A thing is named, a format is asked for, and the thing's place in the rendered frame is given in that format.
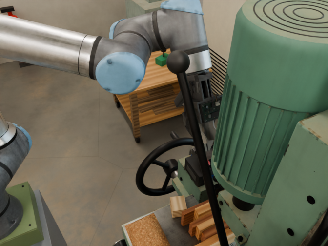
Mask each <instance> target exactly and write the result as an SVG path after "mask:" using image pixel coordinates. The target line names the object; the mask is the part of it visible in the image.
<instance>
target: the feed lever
mask: <svg viewBox="0 0 328 246"><path fill-rule="evenodd" d="M166 65H167V68H168V69H169V71H170V72H172V73H174V74H176V75H177V79H178V82H179V86H180V90H181V94H182V98H183V101H184V106H185V110H186V114H187V118H188V122H189V126H190V130H191V134H192V137H193V141H194V145H195V149H196V152H197V156H198V160H199V164H200V168H201V172H202V176H203V180H204V184H205V188H206V192H207V196H208V200H209V204H210V207H211V211H212V215H213V219H214V223H215V226H216V230H217V234H218V238H219V242H220V246H229V244H228V240H227V236H226V231H225V227H224V223H223V219H222V215H221V211H220V207H219V203H218V199H217V195H216V191H215V187H214V183H213V179H212V176H211V172H210V168H209V164H208V160H207V156H206V152H205V147H204V143H203V139H202V135H201V131H200V127H199V124H198V120H197V116H196V112H195V108H194V104H193V100H192V96H191V92H190V88H189V84H188V80H187V76H186V70H187V69H188V68H189V66H190V58H189V56H188V54H187V53H186V52H184V51H182V50H175V51H172V52H171V53H170V54H169V55H168V57H167V60H166Z"/></svg>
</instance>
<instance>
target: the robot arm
mask: <svg viewBox="0 0 328 246"><path fill-rule="evenodd" d="M160 8H161V10H157V11H153V12H150V13H146V14H142V15H139V16H135V17H132V18H128V19H122V20H119V21H118V22H115V23H113V24H112V26H111V27H110V33H109V38H105V37H101V36H92V35H88V34H83V33H79V32H75V31H71V30H67V29H62V28H58V27H54V26H50V25H46V24H42V23H38V22H34V21H29V20H24V19H20V18H16V17H12V16H8V15H3V14H0V57H3V58H8V59H12V60H16V61H20V62H25V63H30V64H34V65H38V66H43V67H47V68H51V69H56V70H59V71H64V72H68V73H72V74H77V75H81V76H85V77H88V78H90V79H93V80H97V81H98V83H99V84H100V86H101V87H102V88H103V89H105V90H106V91H108V92H110V93H113V94H118V95H124V94H128V93H131V92H133V91H134V90H136V89H137V88H138V87H139V85H140V84H141V81H142V80H143V78H144V76H145V72H146V67H147V64H148V61H149V58H150V56H151V53H152V52H156V51H160V50H164V49H169V48H170V51H171V52H172V51H175V50H182V51H184V52H186V53H187V54H188V56H189V58H190V66H189V68H188V69H187V70H186V76H187V80H188V84H189V88H190V92H191V96H192V100H193V104H194V108H195V112H196V116H197V120H198V124H199V127H200V131H201V135H202V139H203V143H204V147H205V151H206V152H208V151H210V149H211V146H212V143H213V140H215V134H216V128H215V126H214V123H215V120H216V119H218V117H219V112H220V106H221V100H222V95H219V94H215V93H212V88H211V83H210V79H211V78H213V76H212V72H209V69H210V68H211V67H212V62H211V57H210V51H209V47H208V41H207V36H206V30H205V23H204V18H203V15H204V14H203V12H202V8H201V4H200V1H199V0H169V1H164V2H162V3H161V5H160ZM174 103H175V105H176V107H181V106H183V107H184V112H183V113H182V115H183V122H184V126H185V128H186V129H187V131H188V132H189V134H190V135H191V137H192V134H191V130H190V126H189V122H188V118H187V114H186V110H185V105H184V101H183V98H182V94H181V91H180V92H179V94H178V95H177V97H176V98H175V100H174ZM202 127H203V128H204V133H203V132H202ZM31 146H32V140H31V137H30V135H29V133H28V132H27V131H26V130H25V129H24V128H22V127H21V126H20V127H18V126H17V124H14V123H11V122H7V121H5V119H4V117H3V115H2V113H1V111H0V240H1V239H3V238H5V237H7V236H8V235H9V234H11V233H12V232H13V231H14V230H15V229H16V228H17V227H18V225H19V224H20V222H21V220H22V217H23V206H22V204H21V202H20V201H19V199H17V198H16V197H15V196H12V195H10V194H8V193H7V191H6V190H5V189H6V187H7V186H8V184H9V183H10V181H11V179H12V178H13V176H14V175H15V173H16V172H17V170H18V168H19V167H20V165H21V164H22V162H23V160H24V159H25V157H26V156H27V155H28V153H29V151H30V148H31Z"/></svg>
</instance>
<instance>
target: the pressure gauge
mask: <svg viewBox="0 0 328 246"><path fill-rule="evenodd" d="M113 246H127V244H126V241H125V239H120V240H118V241H117V242H115V243H114V244H113Z"/></svg>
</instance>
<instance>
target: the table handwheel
mask: <svg viewBox="0 0 328 246"><path fill-rule="evenodd" d="M182 145H191V146H194V147H195V145H194V141H193V138H190V137H183V138H177V139H173V140H170V141H168V142H166V143H164V144H162V145H160V146H159V147H157V148H156V149H154V150H153V151H152V152H151V153H150V154H148V155H147V156H146V158H145V159H144V160H143V161H142V163H141V164H140V166H139V168H138V170H137V173H136V179H135V180H136V186H137V188H138V190H139V191H140V192H141V193H143V194H145V195H148V196H162V195H166V194H169V193H172V192H174V191H176V190H175V188H174V187H173V185H170V186H167V185H168V183H169V180H170V178H173V179H174V178H176V177H177V176H178V162H177V161H176V159H169V160H167V161H166V162H165V163H163V162H160V161H158V160H156V159H157V158H158V157H159V156H160V155H162V154H163V153H165V152H167V151H169V150H171V149H173V148H175V147H179V146H182ZM151 164H156V165H159V166H161V167H163V170H164V171H165V173H166V175H167V176H166V179H165V182H164V185H163V187H162V188H159V189H152V188H148V187H146V186H145V185H144V174H145V172H146V170H147V169H148V167H149V166H150V165H151Z"/></svg>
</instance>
